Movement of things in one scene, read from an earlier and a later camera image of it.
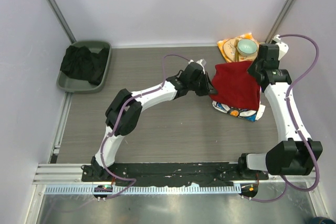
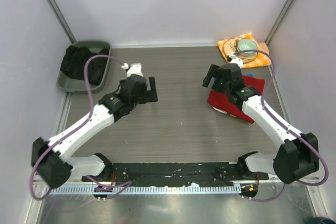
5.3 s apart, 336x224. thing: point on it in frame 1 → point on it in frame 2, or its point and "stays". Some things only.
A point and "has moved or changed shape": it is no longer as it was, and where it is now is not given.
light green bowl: (247, 47) stays
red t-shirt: (235, 86) has moved or changed shape
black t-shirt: (81, 63) stays
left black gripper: (208, 88) → (149, 96)
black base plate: (218, 172) stays
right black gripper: (251, 69) → (214, 71)
